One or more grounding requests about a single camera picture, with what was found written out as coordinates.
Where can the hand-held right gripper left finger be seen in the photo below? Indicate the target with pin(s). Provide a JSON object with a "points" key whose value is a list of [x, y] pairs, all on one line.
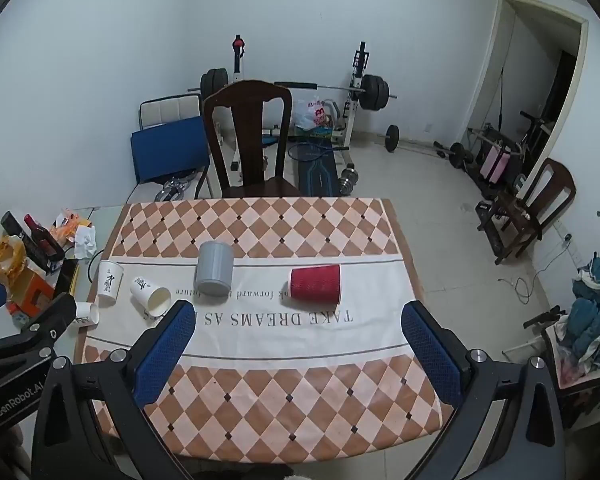
{"points": [[165, 355]]}

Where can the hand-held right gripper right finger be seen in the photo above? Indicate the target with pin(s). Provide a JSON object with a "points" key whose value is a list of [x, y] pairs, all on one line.
{"points": [[430, 355]]}

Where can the red paper cup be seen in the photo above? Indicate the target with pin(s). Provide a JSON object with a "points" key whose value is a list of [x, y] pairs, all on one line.
{"points": [[315, 285]]}

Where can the small white paper cup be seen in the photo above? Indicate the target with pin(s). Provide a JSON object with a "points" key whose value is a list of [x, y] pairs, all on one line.
{"points": [[86, 315]]}

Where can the white printed paper cup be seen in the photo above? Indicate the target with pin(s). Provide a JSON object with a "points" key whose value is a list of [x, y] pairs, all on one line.
{"points": [[150, 297], [110, 282]]}

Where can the grey cup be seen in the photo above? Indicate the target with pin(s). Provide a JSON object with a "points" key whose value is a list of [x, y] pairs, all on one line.
{"points": [[214, 267]]}

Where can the orange cardboard box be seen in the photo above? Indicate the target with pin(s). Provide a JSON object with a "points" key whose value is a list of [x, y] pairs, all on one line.
{"points": [[30, 292]]}

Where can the orange plastic bag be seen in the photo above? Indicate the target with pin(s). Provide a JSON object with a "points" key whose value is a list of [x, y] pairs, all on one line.
{"points": [[5, 260]]}

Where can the black bottle box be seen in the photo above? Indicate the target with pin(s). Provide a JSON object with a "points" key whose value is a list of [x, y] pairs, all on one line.
{"points": [[20, 235]]}

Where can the red wine bottle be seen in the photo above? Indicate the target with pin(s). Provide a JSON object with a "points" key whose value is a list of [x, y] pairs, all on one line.
{"points": [[42, 237]]}

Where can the white crumpled tissue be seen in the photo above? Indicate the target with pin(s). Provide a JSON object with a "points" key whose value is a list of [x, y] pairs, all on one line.
{"points": [[85, 242]]}

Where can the orange snack packet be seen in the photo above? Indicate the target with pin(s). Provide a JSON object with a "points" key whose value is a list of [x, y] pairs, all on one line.
{"points": [[67, 225]]}

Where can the checkered orange tablecloth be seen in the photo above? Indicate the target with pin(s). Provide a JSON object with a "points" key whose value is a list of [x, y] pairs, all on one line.
{"points": [[280, 360]]}

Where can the dark storage box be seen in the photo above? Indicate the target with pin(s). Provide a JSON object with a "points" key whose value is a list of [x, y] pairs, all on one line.
{"points": [[580, 390]]}

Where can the chrome dumbbell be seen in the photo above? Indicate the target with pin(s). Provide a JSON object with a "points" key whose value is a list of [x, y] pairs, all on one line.
{"points": [[349, 180]]}

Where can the pink cushion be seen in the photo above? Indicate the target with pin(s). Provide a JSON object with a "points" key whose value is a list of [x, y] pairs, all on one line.
{"points": [[495, 165]]}

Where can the dark wooden chair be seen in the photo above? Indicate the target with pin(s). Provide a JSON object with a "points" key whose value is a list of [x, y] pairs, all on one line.
{"points": [[555, 185], [247, 110]]}

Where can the long dumbbell bar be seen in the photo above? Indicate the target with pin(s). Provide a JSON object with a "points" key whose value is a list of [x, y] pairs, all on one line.
{"points": [[391, 138]]}

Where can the blue badminton racket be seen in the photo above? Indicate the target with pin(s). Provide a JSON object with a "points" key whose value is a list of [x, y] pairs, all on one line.
{"points": [[310, 150]]}

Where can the black exercise machine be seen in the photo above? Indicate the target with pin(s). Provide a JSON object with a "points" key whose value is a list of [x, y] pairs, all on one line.
{"points": [[525, 135]]}

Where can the white weight bench rack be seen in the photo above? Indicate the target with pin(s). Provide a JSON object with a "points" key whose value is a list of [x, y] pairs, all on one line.
{"points": [[352, 115]]}

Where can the white red plastic bag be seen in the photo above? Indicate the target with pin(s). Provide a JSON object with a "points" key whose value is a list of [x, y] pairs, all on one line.
{"points": [[314, 114]]}

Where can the black plate barbell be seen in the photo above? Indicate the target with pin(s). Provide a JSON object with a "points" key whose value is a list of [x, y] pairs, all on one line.
{"points": [[375, 92]]}

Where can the shiny metal frame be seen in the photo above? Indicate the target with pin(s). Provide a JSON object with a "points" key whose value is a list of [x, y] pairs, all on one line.
{"points": [[172, 187]]}

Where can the white door frame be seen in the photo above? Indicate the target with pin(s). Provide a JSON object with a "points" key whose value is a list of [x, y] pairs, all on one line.
{"points": [[490, 50]]}

